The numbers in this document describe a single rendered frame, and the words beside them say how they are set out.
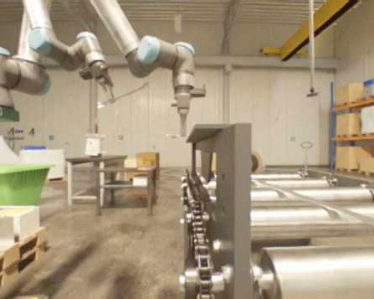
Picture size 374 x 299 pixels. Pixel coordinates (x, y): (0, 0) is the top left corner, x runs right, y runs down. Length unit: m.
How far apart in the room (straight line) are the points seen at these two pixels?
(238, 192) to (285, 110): 12.44
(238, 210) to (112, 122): 11.52
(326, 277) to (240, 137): 0.30
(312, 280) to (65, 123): 12.79
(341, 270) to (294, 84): 12.99
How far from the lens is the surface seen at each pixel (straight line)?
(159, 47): 0.75
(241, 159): 0.30
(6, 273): 2.35
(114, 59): 11.96
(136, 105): 11.51
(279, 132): 12.38
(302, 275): 0.45
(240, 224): 0.32
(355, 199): 1.27
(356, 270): 0.51
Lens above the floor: 1.12
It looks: 1 degrees down
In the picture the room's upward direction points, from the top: straight up
